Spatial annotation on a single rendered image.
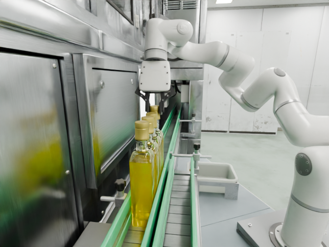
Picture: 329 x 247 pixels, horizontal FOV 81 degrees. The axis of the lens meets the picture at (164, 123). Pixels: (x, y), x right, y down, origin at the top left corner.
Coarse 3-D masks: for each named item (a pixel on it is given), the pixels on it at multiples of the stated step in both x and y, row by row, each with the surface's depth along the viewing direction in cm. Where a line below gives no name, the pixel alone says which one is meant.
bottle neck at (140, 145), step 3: (138, 141) 46; (141, 141) 46; (144, 141) 46; (147, 141) 48; (138, 144) 47; (141, 144) 46; (144, 144) 47; (147, 144) 48; (138, 147) 47; (141, 147) 47; (144, 147) 47; (147, 147) 48
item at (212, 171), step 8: (200, 168) 99; (208, 168) 98; (216, 168) 98; (224, 168) 97; (232, 168) 92; (200, 176) 98; (208, 176) 98; (216, 176) 98; (224, 176) 98; (232, 176) 88
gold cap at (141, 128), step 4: (136, 124) 46; (140, 124) 45; (144, 124) 45; (148, 124) 47; (136, 128) 46; (140, 128) 45; (144, 128) 46; (148, 128) 47; (136, 132) 46; (140, 132) 46; (144, 132) 46; (148, 132) 47; (136, 136) 46; (140, 136) 46; (144, 136) 46; (148, 136) 47; (140, 140) 46; (144, 140) 46
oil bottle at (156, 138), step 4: (156, 136) 59; (156, 140) 57; (160, 140) 59; (160, 144) 59; (160, 148) 59; (160, 152) 59; (160, 156) 60; (160, 160) 60; (160, 164) 60; (160, 168) 60; (160, 172) 61; (160, 176) 61
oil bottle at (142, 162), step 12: (132, 156) 46; (144, 156) 46; (132, 168) 47; (144, 168) 46; (132, 180) 48; (144, 180) 47; (132, 192) 48; (144, 192) 48; (132, 204) 49; (144, 204) 49; (132, 216) 50; (144, 216) 50
